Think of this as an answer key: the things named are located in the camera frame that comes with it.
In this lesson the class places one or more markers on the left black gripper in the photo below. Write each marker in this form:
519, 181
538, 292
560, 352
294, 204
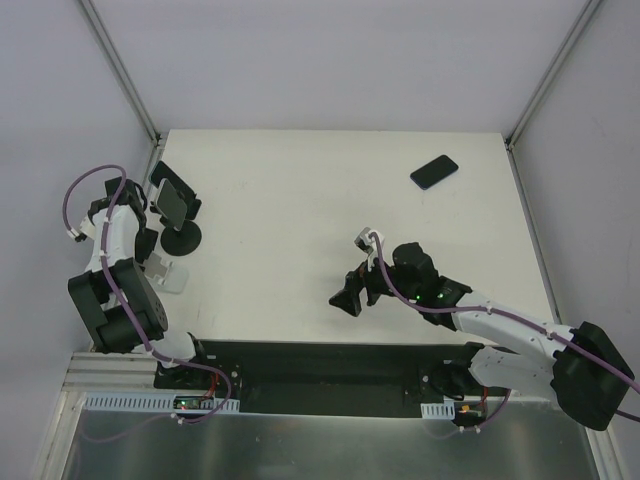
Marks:
142, 201

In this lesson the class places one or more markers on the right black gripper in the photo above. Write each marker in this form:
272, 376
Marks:
366, 285

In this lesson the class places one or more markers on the black round-base phone holder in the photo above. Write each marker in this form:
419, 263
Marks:
181, 242

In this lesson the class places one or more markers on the silver metal phone stand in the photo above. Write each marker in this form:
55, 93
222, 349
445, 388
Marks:
165, 275

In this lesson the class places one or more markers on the blue phone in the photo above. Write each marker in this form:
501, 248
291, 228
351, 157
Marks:
434, 172

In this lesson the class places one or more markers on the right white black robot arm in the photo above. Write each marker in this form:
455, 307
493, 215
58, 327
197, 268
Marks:
578, 369

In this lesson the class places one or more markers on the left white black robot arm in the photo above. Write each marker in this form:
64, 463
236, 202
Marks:
115, 296

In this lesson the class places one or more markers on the black stand far left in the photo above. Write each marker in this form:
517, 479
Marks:
193, 208

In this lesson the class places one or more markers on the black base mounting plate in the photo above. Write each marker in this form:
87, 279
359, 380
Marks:
356, 380

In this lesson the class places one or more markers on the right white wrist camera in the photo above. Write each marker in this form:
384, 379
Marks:
371, 242

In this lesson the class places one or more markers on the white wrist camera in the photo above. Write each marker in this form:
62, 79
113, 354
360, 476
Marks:
86, 230
371, 242

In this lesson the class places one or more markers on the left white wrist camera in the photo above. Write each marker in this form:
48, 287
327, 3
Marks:
86, 230

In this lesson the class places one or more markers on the right white cable duct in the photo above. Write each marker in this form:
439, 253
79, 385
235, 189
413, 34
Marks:
438, 411

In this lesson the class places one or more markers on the white cable duct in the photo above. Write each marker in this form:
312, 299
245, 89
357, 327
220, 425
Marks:
158, 403
438, 411

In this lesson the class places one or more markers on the left white cable duct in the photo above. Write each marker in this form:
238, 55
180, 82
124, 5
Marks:
158, 403

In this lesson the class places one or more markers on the left aluminium frame post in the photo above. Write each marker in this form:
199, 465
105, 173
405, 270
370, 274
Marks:
107, 46

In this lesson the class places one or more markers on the aluminium frame post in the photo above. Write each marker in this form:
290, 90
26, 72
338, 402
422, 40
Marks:
578, 29
107, 46

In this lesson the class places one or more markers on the right aluminium frame post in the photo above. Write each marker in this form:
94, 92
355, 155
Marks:
578, 29

